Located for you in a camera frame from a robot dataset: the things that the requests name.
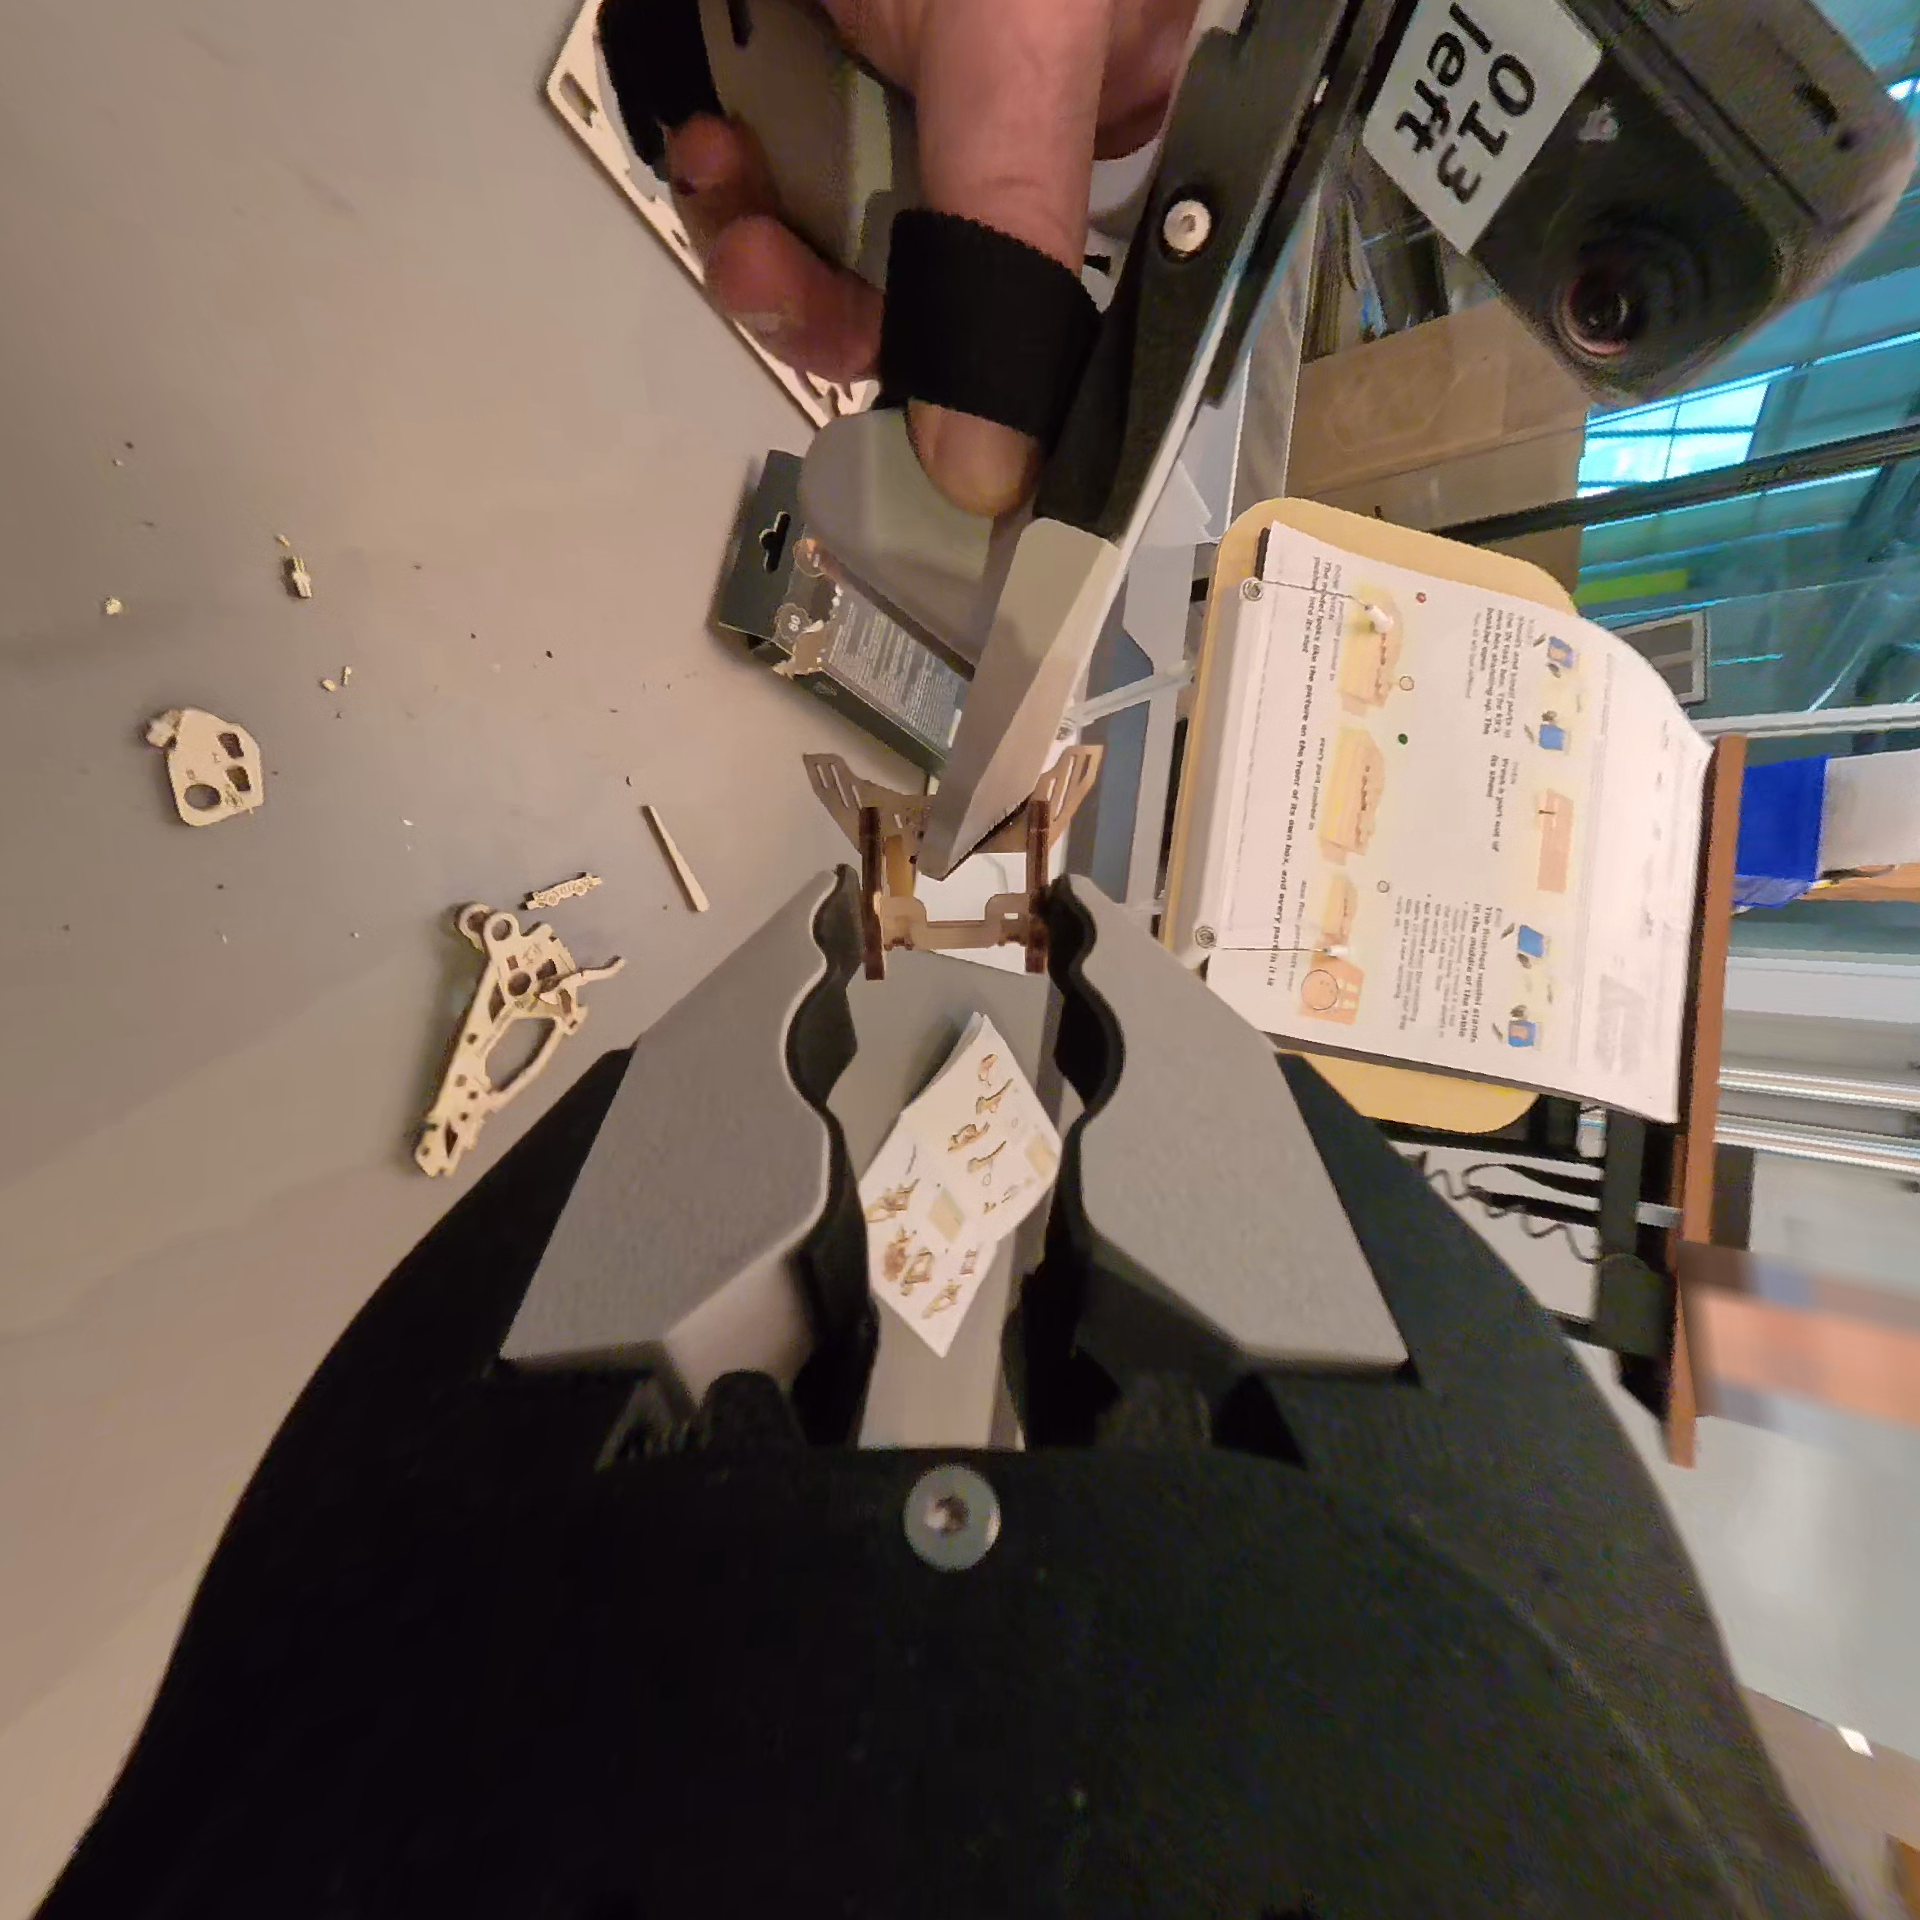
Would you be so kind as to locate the emptied wooden parts sheet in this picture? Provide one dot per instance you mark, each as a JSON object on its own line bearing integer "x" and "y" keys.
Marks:
{"x": 574, "y": 83}

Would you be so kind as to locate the printed instruction sheet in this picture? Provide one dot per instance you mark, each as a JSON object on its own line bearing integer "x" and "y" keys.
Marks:
{"x": 1471, "y": 841}

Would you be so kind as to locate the wooden book stand white base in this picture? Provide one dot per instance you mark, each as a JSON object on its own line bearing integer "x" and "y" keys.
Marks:
{"x": 1426, "y": 1095}

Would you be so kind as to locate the small wooden strip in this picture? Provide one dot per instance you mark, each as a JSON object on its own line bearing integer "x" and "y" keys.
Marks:
{"x": 563, "y": 892}

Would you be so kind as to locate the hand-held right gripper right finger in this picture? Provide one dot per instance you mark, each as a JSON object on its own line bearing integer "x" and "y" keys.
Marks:
{"x": 1244, "y": 1202}

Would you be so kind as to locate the wooden stick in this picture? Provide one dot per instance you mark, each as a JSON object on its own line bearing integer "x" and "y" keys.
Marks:
{"x": 676, "y": 858}

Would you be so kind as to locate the wooden offcut with holes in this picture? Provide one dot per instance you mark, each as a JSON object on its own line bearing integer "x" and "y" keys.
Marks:
{"x": 181, "y": 743}

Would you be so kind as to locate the person's left hand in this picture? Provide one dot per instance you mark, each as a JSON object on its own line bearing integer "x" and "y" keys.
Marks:
{"x": 1021, "y": 121}

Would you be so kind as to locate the assembly booklet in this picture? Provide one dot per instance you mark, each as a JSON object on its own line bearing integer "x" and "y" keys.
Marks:
{"x": 961, "y": 1185}

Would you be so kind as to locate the cardboard box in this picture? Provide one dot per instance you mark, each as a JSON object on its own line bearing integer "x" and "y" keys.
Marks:
{"x": 1426, "y": 421}

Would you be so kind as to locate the wooden model assembly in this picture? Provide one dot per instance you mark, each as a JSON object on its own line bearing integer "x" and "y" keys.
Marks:
{"x": 897, "y": 901}

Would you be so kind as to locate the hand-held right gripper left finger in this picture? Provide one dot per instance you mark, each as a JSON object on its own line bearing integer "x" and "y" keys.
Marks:
{"x": 676, "y": 1202}

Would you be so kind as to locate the wooden lattice model part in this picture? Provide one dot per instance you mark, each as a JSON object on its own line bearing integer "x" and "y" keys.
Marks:
{"x": 517, "y": 962}

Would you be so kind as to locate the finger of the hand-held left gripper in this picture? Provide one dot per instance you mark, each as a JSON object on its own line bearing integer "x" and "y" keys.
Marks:
{"x": 1021, "y": 675}

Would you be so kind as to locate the black packaging box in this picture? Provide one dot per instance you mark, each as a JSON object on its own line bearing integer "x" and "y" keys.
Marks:
{"x": 869, "y": 661}

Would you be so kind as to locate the blue storage bin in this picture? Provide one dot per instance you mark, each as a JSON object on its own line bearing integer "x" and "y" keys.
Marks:
{"x": 1786, "y": 834}

